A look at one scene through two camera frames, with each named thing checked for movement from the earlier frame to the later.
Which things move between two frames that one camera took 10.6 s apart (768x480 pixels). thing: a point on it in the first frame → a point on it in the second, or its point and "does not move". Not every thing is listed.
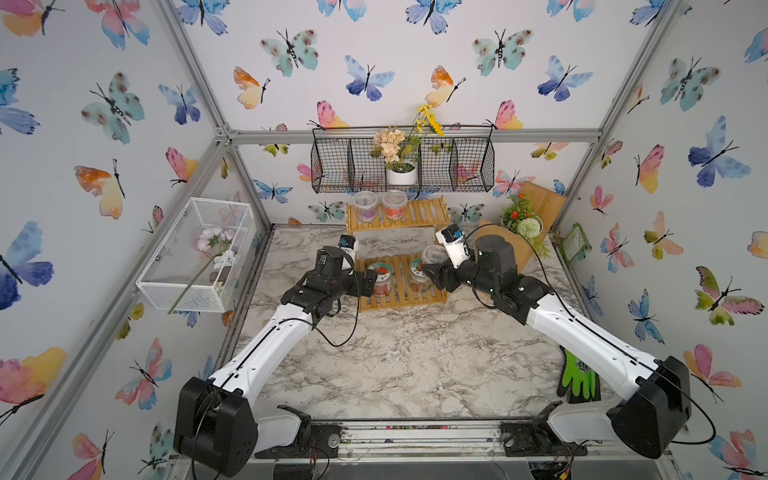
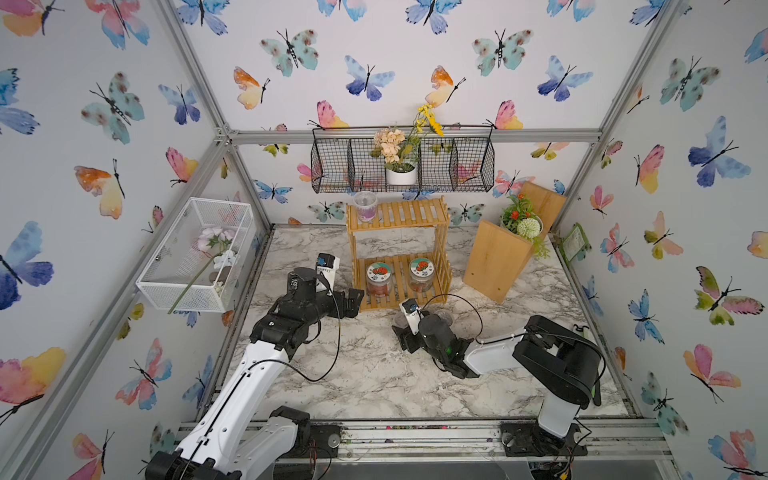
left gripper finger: x=363 y=284 → x=354 y=300
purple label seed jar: x=365 y=203 does not move
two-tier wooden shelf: x=402 y=281 does not move
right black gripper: x=439 y=278 → x=404 y=337
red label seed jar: x=395 y=203 → x=445 y=315
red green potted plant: x=518 y=217 does not move
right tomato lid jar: x=418 y=281 does not move
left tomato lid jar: x=384 y=279 does not move
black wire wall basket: x=355 y=159 does not move
